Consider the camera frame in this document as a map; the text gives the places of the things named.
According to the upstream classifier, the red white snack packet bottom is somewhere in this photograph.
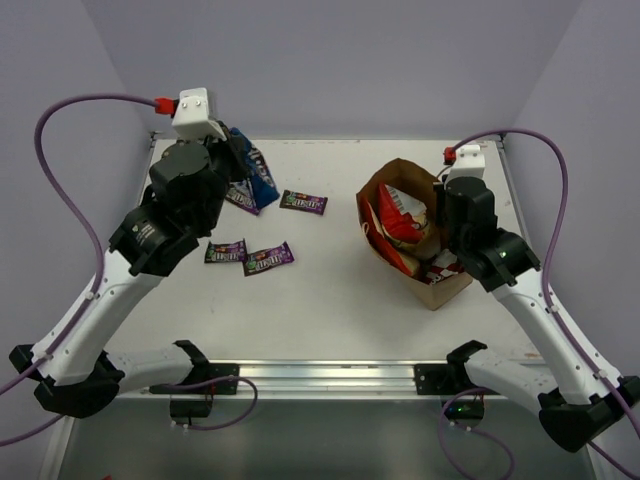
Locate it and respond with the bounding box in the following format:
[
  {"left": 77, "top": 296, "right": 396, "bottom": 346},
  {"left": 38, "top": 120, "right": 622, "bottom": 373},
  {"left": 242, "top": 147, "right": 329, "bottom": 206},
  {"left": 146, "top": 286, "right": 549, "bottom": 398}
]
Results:
[{"left": 424, "top": 249, "right": 464, "bottom": 285}]

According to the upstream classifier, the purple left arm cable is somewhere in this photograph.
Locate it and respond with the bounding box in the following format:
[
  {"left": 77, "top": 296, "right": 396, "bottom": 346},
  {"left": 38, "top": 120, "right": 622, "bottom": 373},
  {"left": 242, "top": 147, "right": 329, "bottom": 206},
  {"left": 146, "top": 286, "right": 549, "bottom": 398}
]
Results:
[{"left": 0, "top": 92, "right": 174, "bottom": 449}]

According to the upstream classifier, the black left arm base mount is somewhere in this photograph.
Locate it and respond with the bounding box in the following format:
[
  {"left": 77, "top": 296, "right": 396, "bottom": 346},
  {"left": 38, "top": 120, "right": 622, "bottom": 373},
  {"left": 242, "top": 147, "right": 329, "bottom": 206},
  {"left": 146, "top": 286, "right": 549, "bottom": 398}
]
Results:
[{"left": 149, "top": 363, "right": 240, "bottom": 424}]

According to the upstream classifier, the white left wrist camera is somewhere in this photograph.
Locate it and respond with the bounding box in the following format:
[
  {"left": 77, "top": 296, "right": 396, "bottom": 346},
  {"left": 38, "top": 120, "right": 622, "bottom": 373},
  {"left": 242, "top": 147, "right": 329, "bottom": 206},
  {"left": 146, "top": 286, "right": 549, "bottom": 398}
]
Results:
[{"left": 171, "top": 87, "right": 227, "bottom": 141}]

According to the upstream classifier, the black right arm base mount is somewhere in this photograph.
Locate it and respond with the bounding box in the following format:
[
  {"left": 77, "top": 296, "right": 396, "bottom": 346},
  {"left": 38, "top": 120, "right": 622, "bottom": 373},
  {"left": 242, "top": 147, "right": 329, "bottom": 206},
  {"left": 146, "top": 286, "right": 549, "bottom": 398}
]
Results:
[{"left": 413, "top": 340, "right": 487, "bottom": 426}]

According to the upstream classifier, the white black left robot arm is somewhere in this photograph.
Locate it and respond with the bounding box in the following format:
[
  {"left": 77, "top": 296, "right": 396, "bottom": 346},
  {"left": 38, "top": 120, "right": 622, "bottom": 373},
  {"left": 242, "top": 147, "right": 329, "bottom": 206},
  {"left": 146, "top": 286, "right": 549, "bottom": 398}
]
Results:
[{"left": 9, "top": 132, "right": 250, "bottom": 419}]

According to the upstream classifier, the brown m&m's packet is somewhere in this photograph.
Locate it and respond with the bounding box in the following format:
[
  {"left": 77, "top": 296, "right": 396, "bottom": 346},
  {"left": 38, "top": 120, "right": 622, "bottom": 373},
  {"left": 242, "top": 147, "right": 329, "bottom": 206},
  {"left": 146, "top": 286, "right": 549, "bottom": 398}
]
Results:
[
  {"left": 243, "top": 242, "right": 295, "bottom": 277},
  {"left": 279, "top": 189, "right": 328, "bottom": 216},
  {"left": 204, "top": 239, "right": 247, "bottom": 264},
  {"left": 225, "top": 180, "right": 260, "bottom": 216}
]

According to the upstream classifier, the aluminium front rail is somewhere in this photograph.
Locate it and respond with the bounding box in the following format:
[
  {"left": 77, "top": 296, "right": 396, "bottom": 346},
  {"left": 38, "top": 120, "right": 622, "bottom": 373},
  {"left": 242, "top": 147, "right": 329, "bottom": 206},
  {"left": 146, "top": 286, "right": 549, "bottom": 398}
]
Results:
[{"left": 63, "top": 358, "right": 531, "bottom": 400}]

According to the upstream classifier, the brown M&M's packet front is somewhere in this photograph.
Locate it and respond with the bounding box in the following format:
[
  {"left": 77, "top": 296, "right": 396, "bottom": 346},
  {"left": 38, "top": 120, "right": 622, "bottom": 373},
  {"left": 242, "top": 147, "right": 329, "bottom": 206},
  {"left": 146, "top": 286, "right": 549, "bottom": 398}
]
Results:
[{"left": 204, "top": 239, "right": 247, "bottom": 264}]

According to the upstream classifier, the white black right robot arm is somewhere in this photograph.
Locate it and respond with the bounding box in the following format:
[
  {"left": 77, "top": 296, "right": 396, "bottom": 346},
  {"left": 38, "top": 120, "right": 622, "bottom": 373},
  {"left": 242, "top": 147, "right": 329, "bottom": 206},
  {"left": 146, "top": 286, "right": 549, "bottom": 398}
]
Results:
[{"left": 434, "top": 176, "right": 639, "bottom": 452}]

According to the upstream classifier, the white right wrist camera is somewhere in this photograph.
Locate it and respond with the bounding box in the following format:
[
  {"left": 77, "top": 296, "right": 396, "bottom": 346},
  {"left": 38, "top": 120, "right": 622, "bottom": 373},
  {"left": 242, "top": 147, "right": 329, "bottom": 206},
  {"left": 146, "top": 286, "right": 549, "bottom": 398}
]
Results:
[{"left": 444, "top": 144, "right": 486, "bottom": 184}]

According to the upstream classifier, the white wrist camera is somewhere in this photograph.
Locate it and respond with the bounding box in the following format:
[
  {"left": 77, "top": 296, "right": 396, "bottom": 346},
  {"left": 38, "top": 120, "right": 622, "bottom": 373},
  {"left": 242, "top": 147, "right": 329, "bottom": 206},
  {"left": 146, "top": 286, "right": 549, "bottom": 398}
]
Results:
[
  {"left": 171, "top": 87, "right": 227, "bottom": 141},
  {"left": 444, "top": 144, "right": 486, "bottom": 184}
]

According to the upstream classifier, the red snack bag with barcode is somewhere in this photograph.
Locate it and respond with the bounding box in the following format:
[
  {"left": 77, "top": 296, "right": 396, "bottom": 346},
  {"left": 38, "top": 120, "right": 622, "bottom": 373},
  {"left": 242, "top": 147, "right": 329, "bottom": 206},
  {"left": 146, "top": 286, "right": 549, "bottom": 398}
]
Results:
[{"left": 378, "top": 183, "right": 429, "bottom": 244}]

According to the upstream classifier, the blue snack packet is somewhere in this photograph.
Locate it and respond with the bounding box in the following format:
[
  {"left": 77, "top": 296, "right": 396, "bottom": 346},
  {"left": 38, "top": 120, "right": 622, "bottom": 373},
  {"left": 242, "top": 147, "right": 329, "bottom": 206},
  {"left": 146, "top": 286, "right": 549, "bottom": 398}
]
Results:
[{"left": 230, "top": 127, "right": 280, "bottom": 210}]

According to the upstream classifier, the red and beige snack bag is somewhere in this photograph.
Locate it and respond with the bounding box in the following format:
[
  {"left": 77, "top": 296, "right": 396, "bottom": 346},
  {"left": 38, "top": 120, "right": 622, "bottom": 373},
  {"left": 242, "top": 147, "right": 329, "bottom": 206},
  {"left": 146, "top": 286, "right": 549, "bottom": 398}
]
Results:
[{"left": 358, "top": 197, "right": 425, "bottom": 278}]

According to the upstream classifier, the brown paper bag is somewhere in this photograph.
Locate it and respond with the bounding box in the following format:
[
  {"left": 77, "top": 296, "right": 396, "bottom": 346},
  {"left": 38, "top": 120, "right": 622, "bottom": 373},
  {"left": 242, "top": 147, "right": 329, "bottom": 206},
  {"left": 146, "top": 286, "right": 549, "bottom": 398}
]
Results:
[{"left": 356, "top": 158, "right": 473, "bottom": 311}]

